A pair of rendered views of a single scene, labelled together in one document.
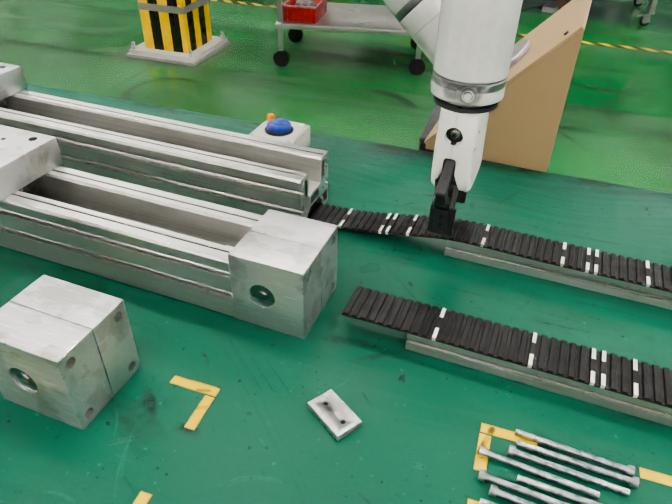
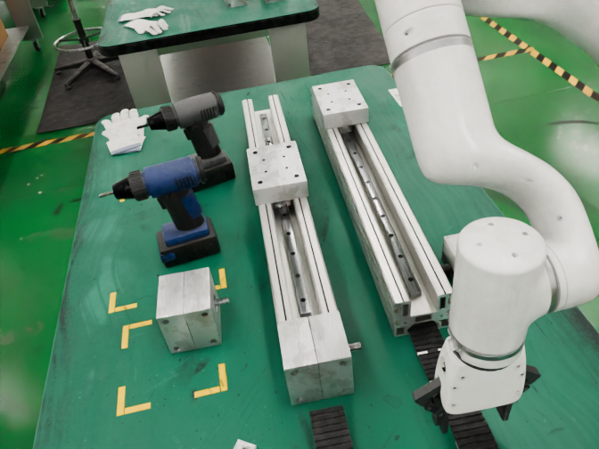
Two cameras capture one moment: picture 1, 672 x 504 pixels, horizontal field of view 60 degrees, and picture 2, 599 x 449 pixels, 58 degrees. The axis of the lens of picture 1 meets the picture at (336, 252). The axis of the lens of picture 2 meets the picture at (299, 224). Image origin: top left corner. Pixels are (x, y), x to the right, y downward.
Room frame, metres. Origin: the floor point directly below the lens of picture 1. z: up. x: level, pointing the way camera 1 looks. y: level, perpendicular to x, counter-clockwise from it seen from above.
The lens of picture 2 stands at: (0.32, -0.42, 1.53)
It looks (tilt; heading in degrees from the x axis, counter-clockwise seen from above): 40 degrees down; 66
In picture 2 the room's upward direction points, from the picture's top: 8 degrees counter-clockwise
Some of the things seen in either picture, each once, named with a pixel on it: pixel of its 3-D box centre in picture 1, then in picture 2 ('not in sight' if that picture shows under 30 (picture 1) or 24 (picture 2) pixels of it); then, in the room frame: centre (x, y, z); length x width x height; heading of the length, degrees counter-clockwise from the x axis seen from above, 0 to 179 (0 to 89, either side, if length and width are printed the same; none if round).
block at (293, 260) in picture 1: (290, 266); (323, 355); (0.54, 0.05, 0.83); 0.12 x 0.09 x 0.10; 159
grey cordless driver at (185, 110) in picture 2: not in sight; (188, 144); (0.57, 0.70, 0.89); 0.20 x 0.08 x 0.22; 175
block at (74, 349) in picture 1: (71, 341); (197, 308); (0.41, 0.26, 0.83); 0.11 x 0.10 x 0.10; 159
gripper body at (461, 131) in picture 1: (460, 134); (480, 365); (0.66, -0.15, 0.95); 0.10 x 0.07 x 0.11; 159
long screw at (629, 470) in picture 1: (573, 451); not in sight; (0.33, -0.23, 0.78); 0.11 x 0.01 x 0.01; 67
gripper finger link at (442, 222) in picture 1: (440, 215); (433, 412); (0.61, -0.13, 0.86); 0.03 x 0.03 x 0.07; 69
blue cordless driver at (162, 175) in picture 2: not in sight; (163, 214); (0.44, 0.48, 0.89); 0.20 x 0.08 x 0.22; 169
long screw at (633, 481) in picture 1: (575, 462); not in sight; (0.32, -0.23, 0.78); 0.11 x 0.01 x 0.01; 67
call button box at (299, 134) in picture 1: (277, 147); (465, 257); (0.88, 0.10, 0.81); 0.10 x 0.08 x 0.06; 159
